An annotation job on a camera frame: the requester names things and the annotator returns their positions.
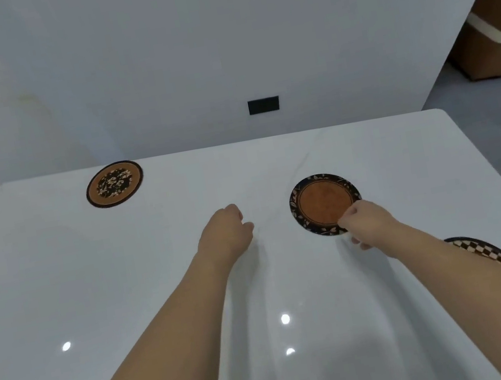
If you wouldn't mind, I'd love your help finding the person's right hand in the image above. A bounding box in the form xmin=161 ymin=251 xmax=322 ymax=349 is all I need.
xmin=334 ymin=194 xmax=406 ymax=257

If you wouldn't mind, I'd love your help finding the person's left hand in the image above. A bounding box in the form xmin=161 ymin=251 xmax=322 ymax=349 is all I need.
xmin=190 ymin=201 xmax=260 ymax=268

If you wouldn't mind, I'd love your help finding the brown plate with black rim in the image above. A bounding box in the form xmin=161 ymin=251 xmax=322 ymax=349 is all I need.
xmin=285 ymin=167 xmax=368 ymax=243

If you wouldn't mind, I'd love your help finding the person's right forearm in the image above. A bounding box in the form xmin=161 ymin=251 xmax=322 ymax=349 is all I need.
xmin=377 ymin=206 xmax=501 ymax=380

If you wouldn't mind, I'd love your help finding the person's left forearm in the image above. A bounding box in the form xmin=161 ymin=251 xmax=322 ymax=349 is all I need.
xmin=28 ymin=239 xmax=265 ymax=380

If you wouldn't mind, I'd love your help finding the black and cream checkered plate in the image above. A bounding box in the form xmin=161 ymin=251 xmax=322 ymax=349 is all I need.
xmin=443 ymin=229 xmax=501 ymax=283

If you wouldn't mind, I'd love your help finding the orange plate with floral centre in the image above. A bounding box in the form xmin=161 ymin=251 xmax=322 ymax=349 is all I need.
xmin=81 ymin=157 xmax=149 ymax=212

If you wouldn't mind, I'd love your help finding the white curved strip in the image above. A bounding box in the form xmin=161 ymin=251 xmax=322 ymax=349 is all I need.
xmin=465 ymin=7 xmax=501 ymax=50

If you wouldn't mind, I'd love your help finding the black wall socket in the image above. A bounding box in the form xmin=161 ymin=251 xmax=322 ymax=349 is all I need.
xmin=247 ymin=96 xmax=281 ymax=116

